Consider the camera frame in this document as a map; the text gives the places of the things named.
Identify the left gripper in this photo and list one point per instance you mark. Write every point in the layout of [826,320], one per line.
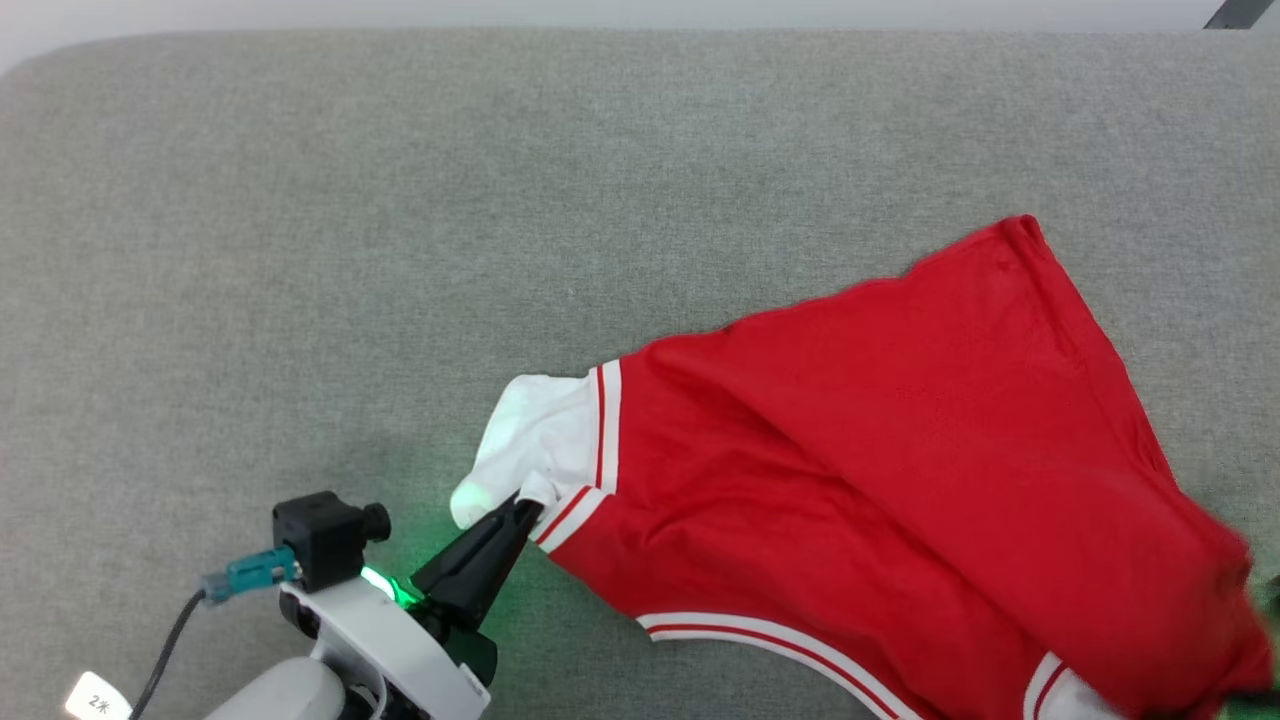
[390,650]

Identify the red and white garment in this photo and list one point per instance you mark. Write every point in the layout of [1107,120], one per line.
[900,450]

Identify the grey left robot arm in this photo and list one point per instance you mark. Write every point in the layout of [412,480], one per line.
[280,695]

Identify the grey fabric sofa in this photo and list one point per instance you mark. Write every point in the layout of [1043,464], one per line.
[400,250]

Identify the grey panel with dark edge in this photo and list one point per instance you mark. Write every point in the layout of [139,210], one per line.
[1240,12]

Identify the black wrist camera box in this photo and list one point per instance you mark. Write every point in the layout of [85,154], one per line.
[320,540]

